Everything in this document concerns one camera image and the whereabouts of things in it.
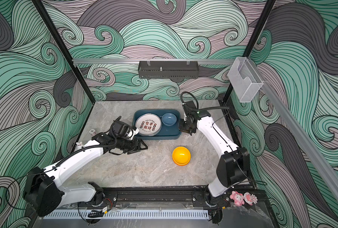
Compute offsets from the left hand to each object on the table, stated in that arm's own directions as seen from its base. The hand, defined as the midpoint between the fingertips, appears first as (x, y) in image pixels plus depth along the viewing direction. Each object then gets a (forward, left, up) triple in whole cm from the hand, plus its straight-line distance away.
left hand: (145, 147), depth 77 cm
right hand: (+12, -21, +1) cm, 24 cm away
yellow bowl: (+1, -21, -11) cm, 24 cm away
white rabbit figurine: (+4, +42, -8) cm, 43 cm away
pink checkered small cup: (+15, +38, -10) cm, 43 cm away
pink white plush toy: (-22, -55, -11) cm, 61 cm away
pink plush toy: (-22, -49, -11) cm, 55 cm away
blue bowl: (+30, -14, -13) cm, 36 cm away
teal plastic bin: (+18, -12, -13) cm, 25 cm away
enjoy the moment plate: (+25, +1, -12) cm, 28 cm away
